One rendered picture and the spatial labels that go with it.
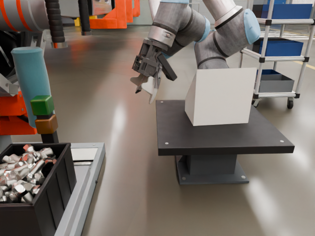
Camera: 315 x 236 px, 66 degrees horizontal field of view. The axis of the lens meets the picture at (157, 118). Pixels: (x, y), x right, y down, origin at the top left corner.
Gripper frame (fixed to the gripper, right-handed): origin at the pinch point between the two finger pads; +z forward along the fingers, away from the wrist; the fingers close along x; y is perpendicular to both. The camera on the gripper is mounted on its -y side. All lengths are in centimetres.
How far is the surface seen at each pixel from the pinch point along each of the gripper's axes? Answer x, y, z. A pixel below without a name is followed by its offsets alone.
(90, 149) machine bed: -53, -4, 47
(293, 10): -64, -126, -91
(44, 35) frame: -44, 35, -7
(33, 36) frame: -44, 39, -5
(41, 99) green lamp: 19.8, 34.2, 4.0
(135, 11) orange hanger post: -926, -279, -183
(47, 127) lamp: 20.1, 31.4, 10.4
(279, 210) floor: 24, -73, 28
